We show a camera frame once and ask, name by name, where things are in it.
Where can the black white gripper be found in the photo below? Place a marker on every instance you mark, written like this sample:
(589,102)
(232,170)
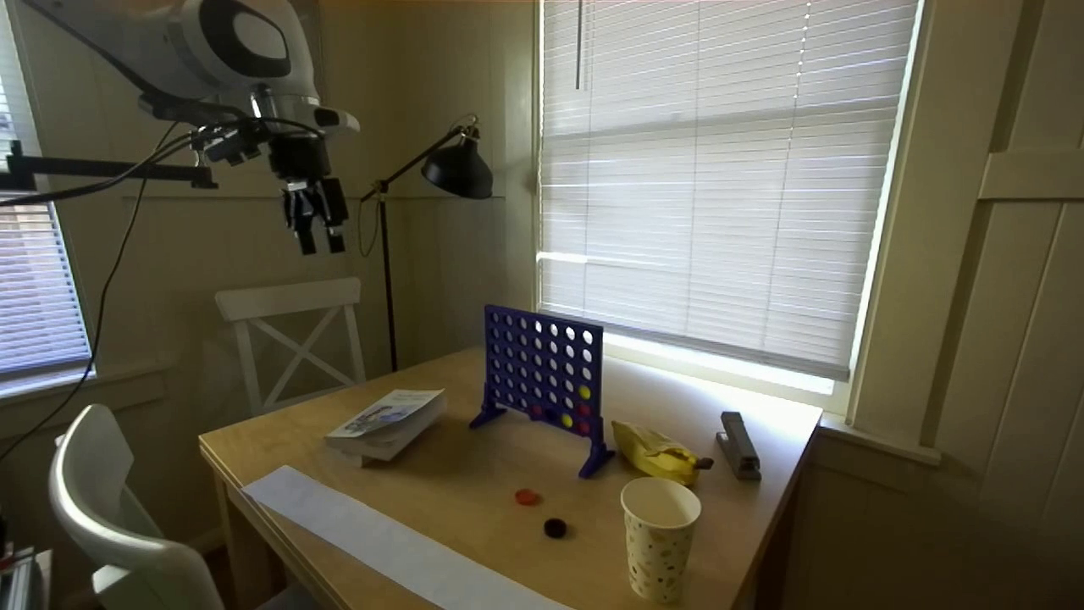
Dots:
(308,182)

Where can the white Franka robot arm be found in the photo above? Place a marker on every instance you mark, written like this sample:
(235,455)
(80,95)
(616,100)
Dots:
(170,44)

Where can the white cross-back chair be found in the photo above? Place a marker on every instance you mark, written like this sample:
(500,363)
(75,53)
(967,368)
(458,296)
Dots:
(291,305)

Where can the black floor lamp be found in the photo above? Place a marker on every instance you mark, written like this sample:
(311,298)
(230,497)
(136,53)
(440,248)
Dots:
(458,170)

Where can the blue connect four board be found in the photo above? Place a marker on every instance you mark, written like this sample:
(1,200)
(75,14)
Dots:
(529,368)

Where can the light wooden table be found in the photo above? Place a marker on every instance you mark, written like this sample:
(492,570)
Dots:
(476,475)

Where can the small white window blind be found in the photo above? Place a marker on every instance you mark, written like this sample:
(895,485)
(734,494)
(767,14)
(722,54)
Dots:
(39,293)

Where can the yellow game disc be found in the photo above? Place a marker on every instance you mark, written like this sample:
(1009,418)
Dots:
(568,422)
(583,394)

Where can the white paper strip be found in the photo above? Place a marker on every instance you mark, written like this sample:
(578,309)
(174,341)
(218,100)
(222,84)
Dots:
(383,539)

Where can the blind tilt wand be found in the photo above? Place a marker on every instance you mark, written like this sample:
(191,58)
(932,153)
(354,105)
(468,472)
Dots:
(580,44)

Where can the orange game disc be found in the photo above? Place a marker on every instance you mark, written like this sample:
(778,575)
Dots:
(527,497)

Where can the white molded chair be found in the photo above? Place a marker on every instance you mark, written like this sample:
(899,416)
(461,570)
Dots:
(102,497)

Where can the black game disc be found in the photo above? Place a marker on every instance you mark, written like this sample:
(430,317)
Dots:
(557,528)

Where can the yellow banana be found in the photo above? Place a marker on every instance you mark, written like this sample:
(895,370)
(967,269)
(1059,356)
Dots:
(657,455)

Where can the large white window blind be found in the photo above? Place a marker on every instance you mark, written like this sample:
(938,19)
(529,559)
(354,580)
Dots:
(722,182)

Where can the dotted paper cup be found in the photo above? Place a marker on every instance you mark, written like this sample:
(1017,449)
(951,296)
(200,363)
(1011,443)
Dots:
(660,544)

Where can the black remote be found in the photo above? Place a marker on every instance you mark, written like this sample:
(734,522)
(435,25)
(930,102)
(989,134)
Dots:
(738,443)

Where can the white panelled door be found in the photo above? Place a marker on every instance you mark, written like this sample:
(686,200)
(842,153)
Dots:
(994,283)

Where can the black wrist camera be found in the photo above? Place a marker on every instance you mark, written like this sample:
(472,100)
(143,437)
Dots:
(232,141)

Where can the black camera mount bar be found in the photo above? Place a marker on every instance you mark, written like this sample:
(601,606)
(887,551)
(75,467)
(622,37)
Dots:
(102,170)

